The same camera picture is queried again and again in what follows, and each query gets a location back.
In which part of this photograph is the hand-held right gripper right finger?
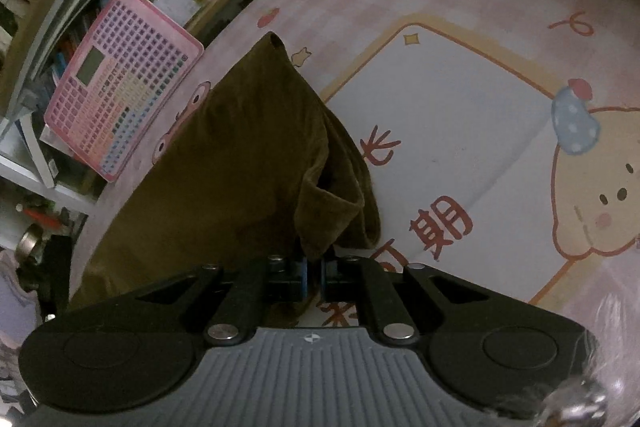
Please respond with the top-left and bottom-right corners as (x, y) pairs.
(321, 256), (501, 345)

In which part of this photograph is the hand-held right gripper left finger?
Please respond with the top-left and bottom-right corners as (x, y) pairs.
(135, 255), (308, 348)

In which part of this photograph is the dark brown garment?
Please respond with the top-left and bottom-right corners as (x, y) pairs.
(70, 32), (383, 308)

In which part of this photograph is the pink cartoon desk mat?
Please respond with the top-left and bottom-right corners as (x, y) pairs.
(65, 0), (640, 408)

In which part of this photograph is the black bag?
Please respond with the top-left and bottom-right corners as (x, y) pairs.
(17, 234), (76, 323)

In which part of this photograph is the pink learning tablet toy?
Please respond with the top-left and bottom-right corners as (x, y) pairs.
(42, 0), (205, 182)

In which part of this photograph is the red tassel ornament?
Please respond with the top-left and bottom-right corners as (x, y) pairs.
(22, 203), (62, 222)

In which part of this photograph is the metal bowl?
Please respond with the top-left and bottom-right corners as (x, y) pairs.
(15, 222), (48, 265)

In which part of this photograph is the pale lilac cloth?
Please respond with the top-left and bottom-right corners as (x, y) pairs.
(0, 252), (41, 348)

